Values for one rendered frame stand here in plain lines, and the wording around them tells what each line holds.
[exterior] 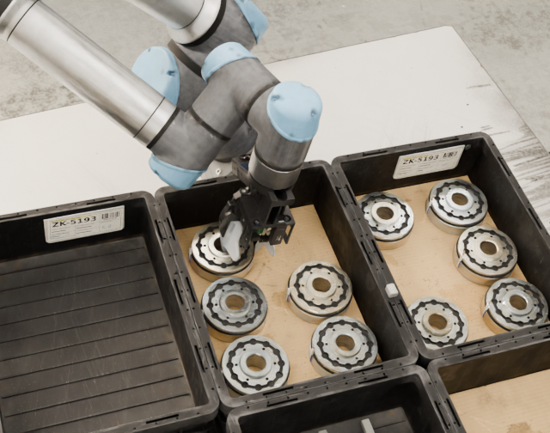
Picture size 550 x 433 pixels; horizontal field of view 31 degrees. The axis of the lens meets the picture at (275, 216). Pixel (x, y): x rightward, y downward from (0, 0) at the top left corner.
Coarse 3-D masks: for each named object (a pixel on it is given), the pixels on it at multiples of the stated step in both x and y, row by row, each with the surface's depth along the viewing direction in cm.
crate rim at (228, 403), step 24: (312, 168) 163; (168, 192) 156; (336, 192) 160; (168, 216) 153; (168, 240) 150; (360, 240) 155; (192, 288) 145; (384, 288) 149; (192, 312) 143; (408, 336) 145; (216, 360) 138; (408, 360) 142; (216, 384) 136; (312, 384) 138
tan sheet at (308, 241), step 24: (312, 216) 169; (312, 240) 166; (264, 264) 162; (288, 264) 162; (336, 264) 164; (264, 288) 159; (288, 312) 157; (264, 336) 153; (288, 336) 154; (288, 384) 149
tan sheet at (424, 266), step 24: (408, 192) 175; (408, 240) 169; (432, 240) 169; (456, 240) 170; (408, 264) 165; (432, 264) 166; (408, 288) 162; (432, 288) 163; (456, 288) 163; (480, 288) 164; (480, 312) 161; (480, 336) 158
